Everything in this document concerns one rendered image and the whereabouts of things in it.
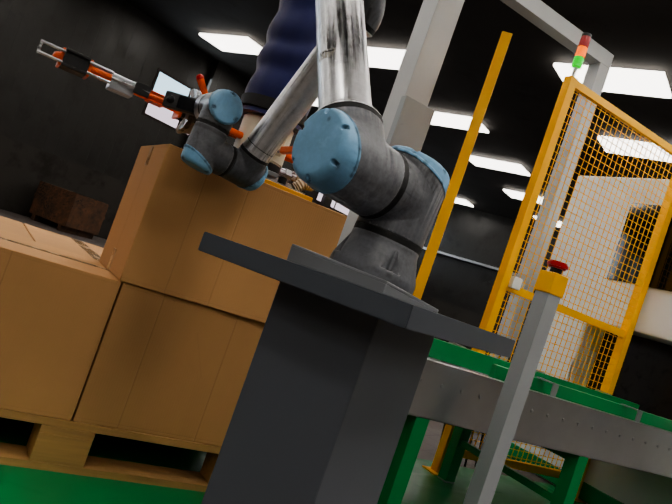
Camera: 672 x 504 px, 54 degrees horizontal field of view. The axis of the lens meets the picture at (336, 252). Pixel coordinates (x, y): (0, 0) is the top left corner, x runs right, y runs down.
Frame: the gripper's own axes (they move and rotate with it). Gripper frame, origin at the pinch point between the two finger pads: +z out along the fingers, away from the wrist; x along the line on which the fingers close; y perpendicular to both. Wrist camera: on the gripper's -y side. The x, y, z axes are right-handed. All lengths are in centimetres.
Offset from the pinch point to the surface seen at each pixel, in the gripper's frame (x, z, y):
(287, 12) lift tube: 41.0, -5.0, 18.9
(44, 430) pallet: -97, -19, -10
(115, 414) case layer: -89, -19, 7
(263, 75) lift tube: 19.5, -5.4, 18.3
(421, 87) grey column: 79, 96, 136
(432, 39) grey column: 105, 96, 133
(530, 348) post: -33, -51, 118
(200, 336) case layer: -62, -19, 23
